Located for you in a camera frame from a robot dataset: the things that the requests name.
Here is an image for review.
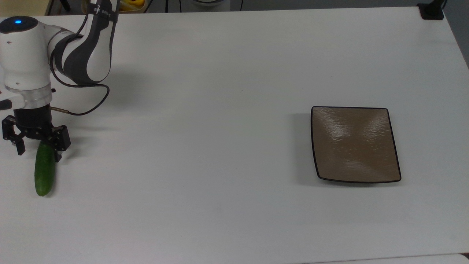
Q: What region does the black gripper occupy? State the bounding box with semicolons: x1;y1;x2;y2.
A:
1;104;71;163

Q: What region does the green cucumber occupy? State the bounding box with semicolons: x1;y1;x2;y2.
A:
34;142;57;197

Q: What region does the square brown ceramic plate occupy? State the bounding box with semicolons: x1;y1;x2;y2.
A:
311;106;402;183

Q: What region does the yellow toy pepper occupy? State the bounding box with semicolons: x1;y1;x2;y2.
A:
119;0;145;11

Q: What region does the clear box of toy vegetables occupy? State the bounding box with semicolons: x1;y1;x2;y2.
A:
81;0;147;15

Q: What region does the black clamp stand base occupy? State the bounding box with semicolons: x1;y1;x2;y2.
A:
417;0;446;21

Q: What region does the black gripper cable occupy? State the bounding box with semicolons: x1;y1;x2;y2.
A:
48;22;110;117

